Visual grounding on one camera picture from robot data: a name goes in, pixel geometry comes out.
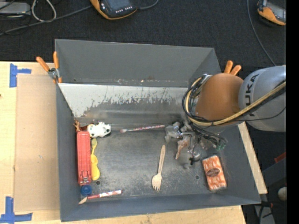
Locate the pink patterned long brush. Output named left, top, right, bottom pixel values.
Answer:
left=119, top=124, right=165, bottom=134

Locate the wooden fork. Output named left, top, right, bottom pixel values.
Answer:
left=151, top=144, right=166, bottom=191

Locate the grey metal bin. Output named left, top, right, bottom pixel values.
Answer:
left=55, top=39, right=262, bottom=222

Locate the orange and white packet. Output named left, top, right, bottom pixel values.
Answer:
left=201, top=155, right=228, bottom=191

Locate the white and black toy cow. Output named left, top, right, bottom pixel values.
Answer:
left=86, top=122, right=112, bottom=139

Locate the yellow plastic toy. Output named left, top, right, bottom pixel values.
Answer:
left=90, top=138, right=101, bottom=181

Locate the blue round cap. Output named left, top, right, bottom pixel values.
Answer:
left=80, top=184, right=93, bottom=196

